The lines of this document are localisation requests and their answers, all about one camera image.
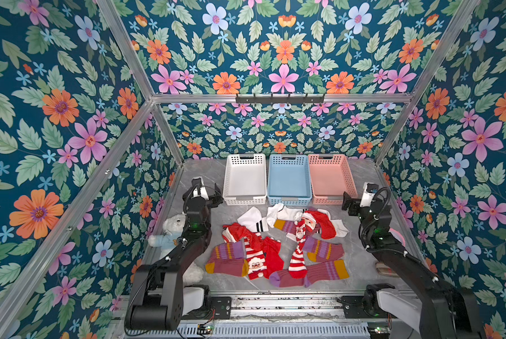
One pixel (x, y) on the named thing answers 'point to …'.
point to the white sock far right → (340, 229)
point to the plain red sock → (270, 246)
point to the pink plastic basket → (331, 176)
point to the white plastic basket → (245, 179)
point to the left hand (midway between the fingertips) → (205, 185)
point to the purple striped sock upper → (287, 226)
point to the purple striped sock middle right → (319, 250)
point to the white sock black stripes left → (253, 219)
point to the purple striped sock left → (228, 258)
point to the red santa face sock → (312, 217)
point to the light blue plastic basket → (289, 182)
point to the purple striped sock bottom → (336, 270)
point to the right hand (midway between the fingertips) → (362, 192)
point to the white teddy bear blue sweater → (173, 227)
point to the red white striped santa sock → (297, 267)
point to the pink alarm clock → (398, 236)
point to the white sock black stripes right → (281, 212)
